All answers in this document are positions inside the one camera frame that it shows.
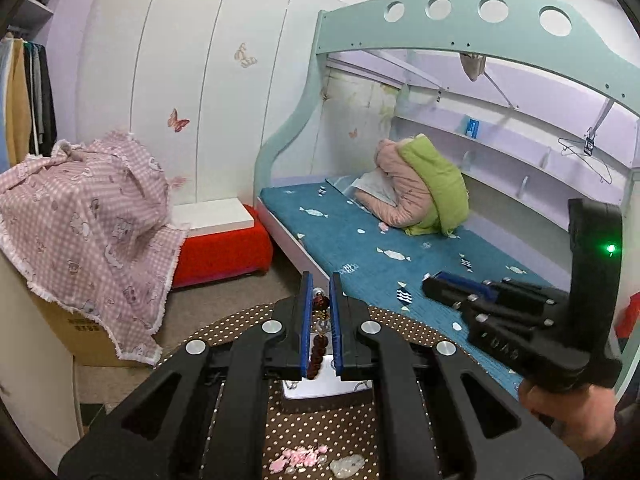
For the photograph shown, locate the blue fish print mattress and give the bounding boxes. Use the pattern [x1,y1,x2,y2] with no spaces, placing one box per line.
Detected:
[260,175,571,396]

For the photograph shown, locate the white cabinet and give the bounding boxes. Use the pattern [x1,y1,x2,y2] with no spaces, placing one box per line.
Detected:
[0,250,86,441]

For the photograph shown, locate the pale pillow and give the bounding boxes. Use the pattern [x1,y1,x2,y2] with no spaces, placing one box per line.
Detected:
[345,167,396,206]

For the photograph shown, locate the beige butterfly sticker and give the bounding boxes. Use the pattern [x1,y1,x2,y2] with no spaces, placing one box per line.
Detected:
[234,42,258,69]

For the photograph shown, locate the brown polka-dot round table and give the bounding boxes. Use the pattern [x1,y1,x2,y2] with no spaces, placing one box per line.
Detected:
[159,302,481,480]

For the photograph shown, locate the green quilt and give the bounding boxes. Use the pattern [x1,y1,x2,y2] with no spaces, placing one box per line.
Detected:
[397,134,471,237]

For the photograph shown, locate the red ottoman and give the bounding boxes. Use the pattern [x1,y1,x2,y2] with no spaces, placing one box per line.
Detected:
[170,205,275,290]

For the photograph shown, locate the dark red beaded bracelet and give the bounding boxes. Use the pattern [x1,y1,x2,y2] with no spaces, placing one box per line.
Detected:
[307,287,332,380]

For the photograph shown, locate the wire clothes hanger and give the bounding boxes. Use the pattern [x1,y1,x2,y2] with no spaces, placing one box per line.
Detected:
[557,137,613,186]

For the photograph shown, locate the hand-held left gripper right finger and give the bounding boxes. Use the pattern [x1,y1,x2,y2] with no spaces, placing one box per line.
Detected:
[331,272,585,480]

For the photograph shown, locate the person's right hand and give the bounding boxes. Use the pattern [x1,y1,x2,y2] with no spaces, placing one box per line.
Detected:
[517,377,619,457]

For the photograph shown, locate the red cloth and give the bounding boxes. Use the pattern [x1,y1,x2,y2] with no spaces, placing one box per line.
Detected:
[615,292,640,341]

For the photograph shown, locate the cardboard box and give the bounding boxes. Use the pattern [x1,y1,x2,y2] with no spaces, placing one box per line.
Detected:
[30,290,131,368]

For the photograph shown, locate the pink checked cloth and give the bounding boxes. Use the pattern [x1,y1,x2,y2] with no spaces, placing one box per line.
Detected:
[0,130,191,363]

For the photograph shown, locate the row of hanging clothes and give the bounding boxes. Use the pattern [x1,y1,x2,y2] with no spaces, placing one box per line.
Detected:
[0,35,58,173]

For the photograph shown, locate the teal bunk bed frame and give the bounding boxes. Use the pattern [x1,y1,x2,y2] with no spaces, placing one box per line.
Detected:
[252,0,640,401]

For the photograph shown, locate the white wardrobe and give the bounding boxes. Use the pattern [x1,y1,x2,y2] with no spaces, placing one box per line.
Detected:
[75,0,351,211]

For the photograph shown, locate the metal tin box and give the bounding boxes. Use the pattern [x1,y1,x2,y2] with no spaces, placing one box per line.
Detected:
[281,354,375,402]

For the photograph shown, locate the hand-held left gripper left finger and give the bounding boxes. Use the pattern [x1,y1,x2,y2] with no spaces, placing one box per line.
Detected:
[59,271,313,480]

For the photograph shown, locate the pink quilt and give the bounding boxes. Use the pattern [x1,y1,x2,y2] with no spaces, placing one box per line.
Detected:
[357,137,441,228]

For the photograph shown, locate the beige hanging pouch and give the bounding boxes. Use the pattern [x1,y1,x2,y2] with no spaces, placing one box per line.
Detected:
[460,52,486,83]

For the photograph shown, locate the white board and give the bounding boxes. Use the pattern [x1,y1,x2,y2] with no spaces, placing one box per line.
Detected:
[167,197,257,233]

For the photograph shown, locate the clear jewelry piece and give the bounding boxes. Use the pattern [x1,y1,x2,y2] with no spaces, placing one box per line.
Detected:
[330,455,365,478]

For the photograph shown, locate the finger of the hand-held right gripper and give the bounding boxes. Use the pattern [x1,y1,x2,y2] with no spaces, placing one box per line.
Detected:
[422,276,547,330]
[436,272,572,312]

